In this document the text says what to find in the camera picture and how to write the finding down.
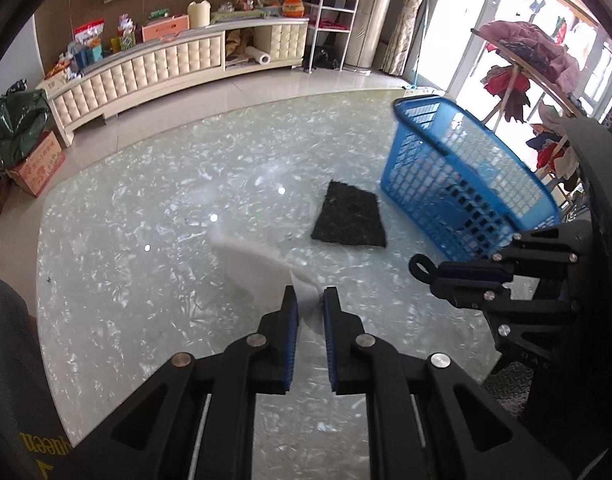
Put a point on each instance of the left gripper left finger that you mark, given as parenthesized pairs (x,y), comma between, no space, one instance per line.
(282,335)

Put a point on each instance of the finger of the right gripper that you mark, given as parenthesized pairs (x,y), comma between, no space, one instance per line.
(476,271)
(464,294)

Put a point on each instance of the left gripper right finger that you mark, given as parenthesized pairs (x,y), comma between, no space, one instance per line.
(345,368)

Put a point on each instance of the grey white felt cloth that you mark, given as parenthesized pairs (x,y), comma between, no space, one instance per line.
(259,270)

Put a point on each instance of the black scouring pad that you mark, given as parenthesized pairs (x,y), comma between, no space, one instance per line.
(349,216)

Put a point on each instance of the blue plastic laundry basket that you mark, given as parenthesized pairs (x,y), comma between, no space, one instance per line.
(458,183)

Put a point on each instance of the pink clothes pile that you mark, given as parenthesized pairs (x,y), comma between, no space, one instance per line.
(534,46)

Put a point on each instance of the white paper roll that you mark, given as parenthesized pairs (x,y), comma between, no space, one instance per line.
(259,56)

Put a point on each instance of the red printed cardboard box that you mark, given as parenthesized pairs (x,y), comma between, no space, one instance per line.
(33,174)

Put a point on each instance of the beige curtain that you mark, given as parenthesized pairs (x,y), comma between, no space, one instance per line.
(397,49)

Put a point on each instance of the white metal shelf rack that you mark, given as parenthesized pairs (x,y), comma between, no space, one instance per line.
(330,24)

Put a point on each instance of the white standing air conditioner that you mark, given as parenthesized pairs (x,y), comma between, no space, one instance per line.
(365,36)

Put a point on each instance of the orange bag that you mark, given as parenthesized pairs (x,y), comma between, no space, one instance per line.
(293,8)

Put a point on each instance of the cream tufted tv cabinet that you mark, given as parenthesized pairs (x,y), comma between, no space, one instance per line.
(160,67)

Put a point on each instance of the pink drawer box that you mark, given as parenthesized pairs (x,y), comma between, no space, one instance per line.
(164,27)

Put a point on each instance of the cream plastic jug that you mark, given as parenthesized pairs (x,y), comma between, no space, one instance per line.
(199,14)

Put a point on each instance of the green plastic bag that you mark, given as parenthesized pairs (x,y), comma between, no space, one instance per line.
(23,117)

